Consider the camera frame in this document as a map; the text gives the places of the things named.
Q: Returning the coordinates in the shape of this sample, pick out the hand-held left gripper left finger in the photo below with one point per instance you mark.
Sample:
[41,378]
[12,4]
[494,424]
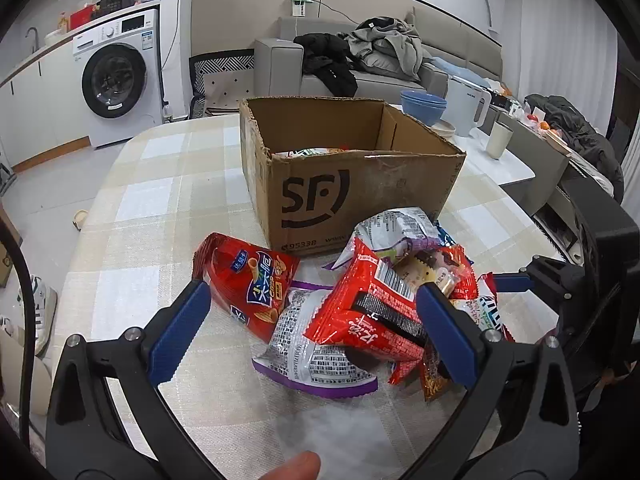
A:
[177,330]

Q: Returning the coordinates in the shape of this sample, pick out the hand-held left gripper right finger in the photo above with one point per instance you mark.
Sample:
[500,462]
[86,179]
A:
[445,332]

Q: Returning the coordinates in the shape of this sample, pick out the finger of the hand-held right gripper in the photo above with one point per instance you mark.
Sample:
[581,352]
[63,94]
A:
[507,283]

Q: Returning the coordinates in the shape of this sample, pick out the red white blue snack packet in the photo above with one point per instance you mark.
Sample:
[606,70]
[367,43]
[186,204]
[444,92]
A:
[492,317]

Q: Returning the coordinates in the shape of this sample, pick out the red chocolate print packet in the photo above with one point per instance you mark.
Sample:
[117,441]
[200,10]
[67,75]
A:
[464,280]

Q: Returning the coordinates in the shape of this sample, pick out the brown snack packet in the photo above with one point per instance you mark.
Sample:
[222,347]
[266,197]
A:
[432,380]

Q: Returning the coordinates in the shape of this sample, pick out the small cream biscuit packet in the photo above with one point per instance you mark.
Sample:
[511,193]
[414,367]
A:
[425,270]

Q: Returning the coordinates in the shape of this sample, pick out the red cone snack bag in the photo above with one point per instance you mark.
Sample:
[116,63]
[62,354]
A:
[235,280]

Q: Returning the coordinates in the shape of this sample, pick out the red wafer packet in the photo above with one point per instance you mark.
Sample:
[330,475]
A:
[360,290]

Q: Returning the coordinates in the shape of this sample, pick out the silver purple snack bag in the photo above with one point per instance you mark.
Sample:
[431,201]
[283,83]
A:
[395,227]
[310,360]

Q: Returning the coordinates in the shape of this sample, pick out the brown cardboard box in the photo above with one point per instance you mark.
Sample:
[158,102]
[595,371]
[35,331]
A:
[320,195]

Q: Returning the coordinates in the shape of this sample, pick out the person's left hand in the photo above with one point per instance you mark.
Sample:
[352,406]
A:
[295,467]

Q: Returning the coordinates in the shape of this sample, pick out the white side table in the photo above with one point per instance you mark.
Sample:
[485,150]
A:
[480,165]

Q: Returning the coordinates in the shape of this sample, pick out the checked tablecloth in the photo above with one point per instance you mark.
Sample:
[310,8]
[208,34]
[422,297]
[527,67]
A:
[165,195]

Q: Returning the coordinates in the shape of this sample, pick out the white sneaker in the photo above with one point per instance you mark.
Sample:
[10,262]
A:
[40,310]

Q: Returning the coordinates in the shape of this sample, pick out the cream cup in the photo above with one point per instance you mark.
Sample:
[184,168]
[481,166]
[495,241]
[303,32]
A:
[500,140]

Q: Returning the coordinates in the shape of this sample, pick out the beige slipper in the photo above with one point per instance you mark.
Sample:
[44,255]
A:
[80,220]

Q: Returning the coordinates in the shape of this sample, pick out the dark green jacket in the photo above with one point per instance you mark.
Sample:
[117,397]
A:
[575,125]

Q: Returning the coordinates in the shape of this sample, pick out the beige plates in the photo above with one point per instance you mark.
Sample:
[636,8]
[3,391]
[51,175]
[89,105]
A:
[445,129]

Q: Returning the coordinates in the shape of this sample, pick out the white electric kettle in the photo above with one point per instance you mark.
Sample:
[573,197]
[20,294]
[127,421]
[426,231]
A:
[462,105]

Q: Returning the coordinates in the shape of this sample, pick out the cardboard box on floor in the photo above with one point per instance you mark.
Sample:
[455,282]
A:
[7,255]

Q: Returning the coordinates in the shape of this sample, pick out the stack of blue bowls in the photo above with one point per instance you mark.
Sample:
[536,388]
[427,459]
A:
[422,107]

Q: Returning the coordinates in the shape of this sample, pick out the small white bottle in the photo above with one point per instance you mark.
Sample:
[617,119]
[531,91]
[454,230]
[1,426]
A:
[167,112]

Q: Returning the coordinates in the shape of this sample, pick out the light blue pillow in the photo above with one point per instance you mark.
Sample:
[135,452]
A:
[455,67]

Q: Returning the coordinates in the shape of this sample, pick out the white washing machine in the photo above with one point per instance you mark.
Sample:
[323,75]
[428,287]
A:
[115,80]

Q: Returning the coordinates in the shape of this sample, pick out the white kitchen counter cabinet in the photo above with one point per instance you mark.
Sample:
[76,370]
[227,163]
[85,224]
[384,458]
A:
[45,105]

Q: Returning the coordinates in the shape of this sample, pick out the grey jacket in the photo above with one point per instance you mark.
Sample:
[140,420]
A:
[395,45]

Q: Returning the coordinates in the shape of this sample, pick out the grey sofa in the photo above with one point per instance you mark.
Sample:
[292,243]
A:
[280,70]

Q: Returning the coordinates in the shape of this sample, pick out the black jacket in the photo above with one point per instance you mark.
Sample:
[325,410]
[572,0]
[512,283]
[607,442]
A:
[325,55]

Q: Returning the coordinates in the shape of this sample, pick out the white basin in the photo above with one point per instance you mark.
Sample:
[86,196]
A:
[57,38]

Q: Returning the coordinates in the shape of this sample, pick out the red box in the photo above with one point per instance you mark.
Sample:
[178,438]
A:
[82,20]

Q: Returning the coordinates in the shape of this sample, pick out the yellow bottle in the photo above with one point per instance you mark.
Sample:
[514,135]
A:
[63,22]

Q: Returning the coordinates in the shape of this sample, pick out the metal faucet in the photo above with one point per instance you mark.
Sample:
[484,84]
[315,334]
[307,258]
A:
[33,35]

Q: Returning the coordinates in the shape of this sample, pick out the wall socket with green plug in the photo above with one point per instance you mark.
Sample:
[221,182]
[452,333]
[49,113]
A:
[300,2]

